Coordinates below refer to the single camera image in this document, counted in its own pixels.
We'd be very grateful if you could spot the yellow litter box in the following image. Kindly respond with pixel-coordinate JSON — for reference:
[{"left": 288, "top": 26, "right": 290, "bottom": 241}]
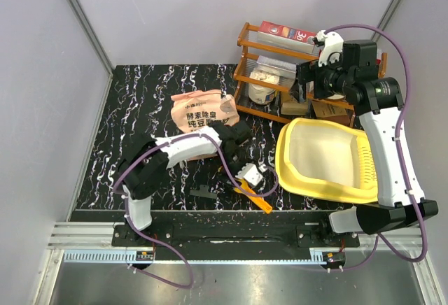
[{"left": 274, "top": 118, "right": 378, "bottom": 204}]

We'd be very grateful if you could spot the grey metal scraper blade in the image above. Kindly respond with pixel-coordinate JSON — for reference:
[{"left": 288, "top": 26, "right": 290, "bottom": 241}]
[{"left": 190, "top": 185, "right": 217, "bottom": 200}]

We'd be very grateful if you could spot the red 3D toothpaste box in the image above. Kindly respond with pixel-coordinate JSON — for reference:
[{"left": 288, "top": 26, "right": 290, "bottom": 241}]
[{"left": 257, "top": 21, "right": 316, "bottom": 54}]

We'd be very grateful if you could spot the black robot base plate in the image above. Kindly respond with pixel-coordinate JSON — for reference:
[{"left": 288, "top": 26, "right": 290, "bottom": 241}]
[{"left": 111, "top": 222, "right": 361, "bottom": 248}]

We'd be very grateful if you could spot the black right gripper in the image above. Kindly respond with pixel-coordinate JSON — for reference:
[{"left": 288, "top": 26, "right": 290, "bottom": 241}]
[{"left": 288, "top": 52, "right": 354, "bottom": 104}]

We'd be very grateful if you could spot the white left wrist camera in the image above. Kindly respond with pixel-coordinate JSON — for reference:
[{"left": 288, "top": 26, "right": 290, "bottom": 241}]
[{"left": 236, "top": 163, "right": 267, "bottom": 187}]

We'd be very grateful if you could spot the aluminium frame rail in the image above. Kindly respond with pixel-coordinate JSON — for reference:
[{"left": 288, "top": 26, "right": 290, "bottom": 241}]
[{"left": 48, "top": 222, "right": 423, "bottom": 251}]

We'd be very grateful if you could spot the pink cat litter bag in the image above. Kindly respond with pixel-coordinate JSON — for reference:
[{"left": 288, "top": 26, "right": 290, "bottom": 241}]
[{"left": 168, "top": 90, "right": 239, "bottom": 164}]

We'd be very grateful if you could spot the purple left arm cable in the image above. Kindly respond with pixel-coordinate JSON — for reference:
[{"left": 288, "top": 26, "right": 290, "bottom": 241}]
[{"left": 111, "top": 133, "right": 280, "bottom": 289}]

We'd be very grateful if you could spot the wooden two-tier shelf rack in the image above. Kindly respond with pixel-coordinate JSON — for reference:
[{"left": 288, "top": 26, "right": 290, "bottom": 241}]
[{"left": 232, "top": 22, "right": 389, "bottom": 125}]

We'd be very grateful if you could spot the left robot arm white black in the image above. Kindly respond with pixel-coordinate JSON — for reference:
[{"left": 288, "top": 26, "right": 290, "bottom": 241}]
[{"left": 118, "top": 121, "right": 262, "bottom": 246}]

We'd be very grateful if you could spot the yellow plastic litter scoop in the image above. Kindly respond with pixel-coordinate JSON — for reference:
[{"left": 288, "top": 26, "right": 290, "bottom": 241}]
[{"left": 233, "top": 179, "right": 273, "bottom": 214}]

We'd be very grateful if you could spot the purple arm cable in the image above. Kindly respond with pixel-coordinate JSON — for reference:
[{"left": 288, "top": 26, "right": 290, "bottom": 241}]
[
  {"left": 111, "top": 133, "right": 280, "bottom": 289},
  {"left": 321, "top": 24, "right": 429, "bottom": 271}
]

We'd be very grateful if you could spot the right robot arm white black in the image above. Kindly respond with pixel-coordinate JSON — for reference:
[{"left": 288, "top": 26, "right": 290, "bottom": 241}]
[{"left": 295, "top": 33, "right": 439, "bottom": 246}]

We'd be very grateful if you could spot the brown cardboard box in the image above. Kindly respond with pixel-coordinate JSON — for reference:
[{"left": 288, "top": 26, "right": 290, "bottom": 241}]
[{"left": 312, "top": 101, "right": 350, "bottom": 125}]

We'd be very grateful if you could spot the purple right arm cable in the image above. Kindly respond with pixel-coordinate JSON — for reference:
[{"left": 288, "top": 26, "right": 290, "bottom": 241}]
[{"left": 321, "top": 24, "right": 429, "bottom": 271}]

